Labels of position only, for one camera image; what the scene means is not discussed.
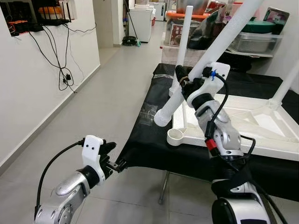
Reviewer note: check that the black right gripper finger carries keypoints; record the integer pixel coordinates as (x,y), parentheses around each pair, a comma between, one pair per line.
(181,77)

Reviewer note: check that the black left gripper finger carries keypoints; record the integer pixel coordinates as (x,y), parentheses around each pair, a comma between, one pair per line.
(119,164)
(108,147)

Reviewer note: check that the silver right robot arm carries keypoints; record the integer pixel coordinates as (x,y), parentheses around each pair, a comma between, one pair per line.
(219,130)

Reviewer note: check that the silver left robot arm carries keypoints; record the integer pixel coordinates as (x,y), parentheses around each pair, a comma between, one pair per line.
(65,196)

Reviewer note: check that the yellow rubber band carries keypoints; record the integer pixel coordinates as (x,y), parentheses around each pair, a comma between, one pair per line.
(183,80)

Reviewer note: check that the bench with white lace cloth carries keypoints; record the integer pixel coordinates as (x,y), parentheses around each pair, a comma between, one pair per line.
(169,55)

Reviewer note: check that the black table cloth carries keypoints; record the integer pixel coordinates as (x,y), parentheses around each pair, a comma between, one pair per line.
(149,149)

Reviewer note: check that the black plastic bag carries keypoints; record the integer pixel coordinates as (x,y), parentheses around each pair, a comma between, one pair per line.
(205,35)

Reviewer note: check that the square clear tape patch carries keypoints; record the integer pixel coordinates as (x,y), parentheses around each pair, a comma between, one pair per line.
(147,112)

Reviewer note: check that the black round wok stand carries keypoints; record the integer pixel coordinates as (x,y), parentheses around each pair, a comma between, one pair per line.
(240,63)

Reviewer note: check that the black floor mop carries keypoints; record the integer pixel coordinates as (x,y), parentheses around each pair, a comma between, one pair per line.
(131,41)

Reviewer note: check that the white cabinet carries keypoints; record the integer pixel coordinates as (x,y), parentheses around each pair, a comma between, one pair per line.
(140,21)

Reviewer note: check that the steel pot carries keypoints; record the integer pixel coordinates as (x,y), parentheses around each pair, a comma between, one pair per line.
(198,4)

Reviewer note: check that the clear plastic container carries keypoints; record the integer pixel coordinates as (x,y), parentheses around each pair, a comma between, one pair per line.
(257,42)

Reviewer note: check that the white plastic table top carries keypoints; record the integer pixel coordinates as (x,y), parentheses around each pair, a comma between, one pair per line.
(261,126)

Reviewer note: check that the green pot with lid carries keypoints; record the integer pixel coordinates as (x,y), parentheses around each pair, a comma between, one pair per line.
(259,25)

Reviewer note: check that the dark framed picture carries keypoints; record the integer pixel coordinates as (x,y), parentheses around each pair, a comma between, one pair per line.
(276,15)

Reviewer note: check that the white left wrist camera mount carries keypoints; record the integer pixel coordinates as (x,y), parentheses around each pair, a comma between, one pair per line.
(92,156)

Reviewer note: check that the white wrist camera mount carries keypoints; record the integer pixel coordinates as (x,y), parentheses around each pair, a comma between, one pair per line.
(92,156)
(212,79)

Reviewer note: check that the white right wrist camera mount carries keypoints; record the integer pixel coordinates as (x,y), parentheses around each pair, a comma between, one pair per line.
(212,79)

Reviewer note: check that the metal folding table frame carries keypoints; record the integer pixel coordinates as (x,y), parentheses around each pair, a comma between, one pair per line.
(163,191)

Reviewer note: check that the wall shelf with dark items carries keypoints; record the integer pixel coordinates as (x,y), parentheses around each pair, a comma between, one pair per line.
(35,14)

